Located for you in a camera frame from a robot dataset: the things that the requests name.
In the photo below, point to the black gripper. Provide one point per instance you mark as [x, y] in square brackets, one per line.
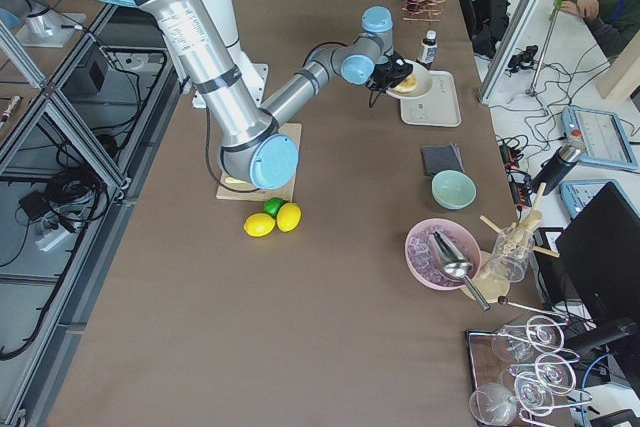
[386, 73]

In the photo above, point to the glazed donut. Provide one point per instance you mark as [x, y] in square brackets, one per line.
[408, 85]

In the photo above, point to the white plate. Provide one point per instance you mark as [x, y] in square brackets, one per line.
[424, 79]

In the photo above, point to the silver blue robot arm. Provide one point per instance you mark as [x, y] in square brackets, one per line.
[200, 33]

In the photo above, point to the white serving tray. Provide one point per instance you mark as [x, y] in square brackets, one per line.
[439, 107]

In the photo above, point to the black framed tray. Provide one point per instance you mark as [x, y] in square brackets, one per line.
[485, 367]

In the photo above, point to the dark syrup bottle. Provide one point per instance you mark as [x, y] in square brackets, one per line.
[428, 49]

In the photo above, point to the dark grey cloth coaster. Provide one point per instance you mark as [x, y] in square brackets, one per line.
[441, 158]

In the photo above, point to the mint green bowl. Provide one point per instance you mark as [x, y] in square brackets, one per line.
[453, 190]

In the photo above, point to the yellow lemon right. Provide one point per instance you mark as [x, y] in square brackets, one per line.
[288, 217]

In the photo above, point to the yellow lemon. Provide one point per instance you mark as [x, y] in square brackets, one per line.
[288, 217]
[259, 224]

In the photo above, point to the green lime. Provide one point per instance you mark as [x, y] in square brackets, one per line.
[273, 205]

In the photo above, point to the clear plastic ice cubes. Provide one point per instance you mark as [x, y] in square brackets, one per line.
[421, 258]

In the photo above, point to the pink bowl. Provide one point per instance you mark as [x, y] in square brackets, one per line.
[462, 239]

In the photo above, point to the black thermos bottle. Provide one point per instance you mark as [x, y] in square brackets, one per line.
[558, 166]

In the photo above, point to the wooden cutting board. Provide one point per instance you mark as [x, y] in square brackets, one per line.
[269, 171]

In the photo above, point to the yellow lemon left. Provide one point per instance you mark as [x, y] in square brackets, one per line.
[259, 224]

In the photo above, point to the metal ice scoop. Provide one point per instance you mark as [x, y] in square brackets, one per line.
[456, 266]

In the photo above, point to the clear glass mug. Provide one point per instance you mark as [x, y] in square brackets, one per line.
[510, 256]

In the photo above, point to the blue teach pendant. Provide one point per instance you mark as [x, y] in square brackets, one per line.
[601, 135]

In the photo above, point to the wooden glass drying stand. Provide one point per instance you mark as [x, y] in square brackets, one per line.
[492, 287]

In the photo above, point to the black monitor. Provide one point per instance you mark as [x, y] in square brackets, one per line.
[599, 250]

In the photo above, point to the wine glass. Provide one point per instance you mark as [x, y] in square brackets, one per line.
[523, 340]

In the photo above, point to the aluminium frame post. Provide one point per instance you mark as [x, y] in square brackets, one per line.
[518, 23]

